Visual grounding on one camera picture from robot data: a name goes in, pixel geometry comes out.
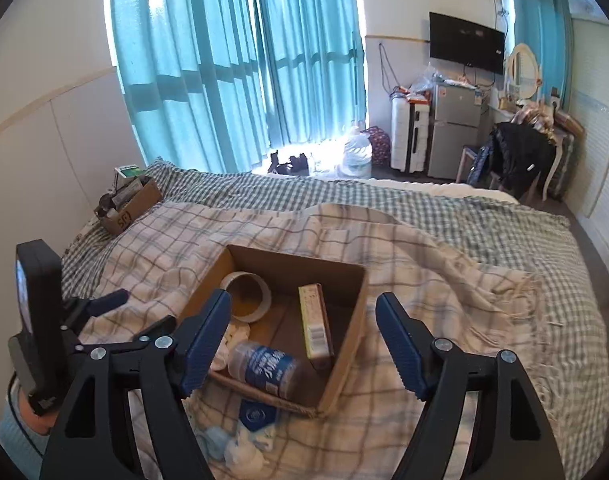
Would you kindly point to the light blue sleeve forearm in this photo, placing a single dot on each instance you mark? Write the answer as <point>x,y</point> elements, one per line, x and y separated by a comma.
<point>24,446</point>

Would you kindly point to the white wardrobe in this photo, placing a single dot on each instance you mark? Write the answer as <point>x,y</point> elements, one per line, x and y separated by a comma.
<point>588,193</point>

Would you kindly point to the cream lace cloth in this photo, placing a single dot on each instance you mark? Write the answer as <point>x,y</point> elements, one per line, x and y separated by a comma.
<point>235,333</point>

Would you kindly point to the dark patterned bag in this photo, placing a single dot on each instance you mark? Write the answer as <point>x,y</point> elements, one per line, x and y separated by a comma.
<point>381,146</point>

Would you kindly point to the white oval mirror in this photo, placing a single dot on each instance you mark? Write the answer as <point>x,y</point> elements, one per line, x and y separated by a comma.
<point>522,74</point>

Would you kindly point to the large cardboard box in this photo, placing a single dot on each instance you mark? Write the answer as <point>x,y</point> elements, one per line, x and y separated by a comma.
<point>344,293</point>

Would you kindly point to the black shoes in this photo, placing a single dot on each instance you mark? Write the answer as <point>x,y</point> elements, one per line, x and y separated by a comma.
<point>295,166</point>

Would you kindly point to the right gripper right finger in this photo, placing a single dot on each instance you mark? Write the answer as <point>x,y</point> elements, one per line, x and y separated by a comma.
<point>409,343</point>

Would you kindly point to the white plush toy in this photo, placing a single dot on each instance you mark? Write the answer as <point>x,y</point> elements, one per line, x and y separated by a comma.
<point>243,453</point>

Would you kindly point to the large water jug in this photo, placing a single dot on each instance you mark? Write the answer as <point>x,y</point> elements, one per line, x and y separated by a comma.
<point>357,155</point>

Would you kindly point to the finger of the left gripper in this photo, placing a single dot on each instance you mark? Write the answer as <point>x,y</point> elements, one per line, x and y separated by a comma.
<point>163,327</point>
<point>102,305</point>

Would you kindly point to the white suitcase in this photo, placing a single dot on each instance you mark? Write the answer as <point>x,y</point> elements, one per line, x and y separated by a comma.
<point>408,134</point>

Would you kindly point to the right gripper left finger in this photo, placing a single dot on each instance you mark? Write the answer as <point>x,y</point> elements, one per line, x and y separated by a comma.
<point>197,340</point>

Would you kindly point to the small cardboard box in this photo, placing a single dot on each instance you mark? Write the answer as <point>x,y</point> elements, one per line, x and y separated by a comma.
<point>133,194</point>

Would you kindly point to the silver small refrigerator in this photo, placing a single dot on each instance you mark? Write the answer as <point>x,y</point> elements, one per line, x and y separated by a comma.
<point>456,119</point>

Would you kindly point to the blue tissue pack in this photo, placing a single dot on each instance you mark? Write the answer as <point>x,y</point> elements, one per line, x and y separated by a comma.
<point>258,417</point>

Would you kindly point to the medicine box with barcode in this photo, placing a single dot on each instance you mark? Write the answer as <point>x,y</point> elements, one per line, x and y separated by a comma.
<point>315,324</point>

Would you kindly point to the clear blue labelled bottle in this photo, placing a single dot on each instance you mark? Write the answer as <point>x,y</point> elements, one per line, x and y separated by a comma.
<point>264,368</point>

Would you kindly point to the green checked bed sheet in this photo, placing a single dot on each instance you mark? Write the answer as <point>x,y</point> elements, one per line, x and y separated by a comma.
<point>486,273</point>

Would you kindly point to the teal window curtain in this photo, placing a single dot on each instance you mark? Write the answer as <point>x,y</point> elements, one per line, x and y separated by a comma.
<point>216,85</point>

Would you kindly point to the chair with black jacket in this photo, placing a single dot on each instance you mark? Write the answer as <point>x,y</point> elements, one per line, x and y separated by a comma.
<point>537,149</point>

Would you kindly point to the black wall television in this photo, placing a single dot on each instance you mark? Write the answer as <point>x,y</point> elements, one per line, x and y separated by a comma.
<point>466,43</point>

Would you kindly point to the left hand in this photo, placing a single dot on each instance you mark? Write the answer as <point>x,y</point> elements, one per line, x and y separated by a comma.
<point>39,424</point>

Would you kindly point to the teal right curtain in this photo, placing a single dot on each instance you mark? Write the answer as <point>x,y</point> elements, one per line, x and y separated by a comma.
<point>546,27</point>

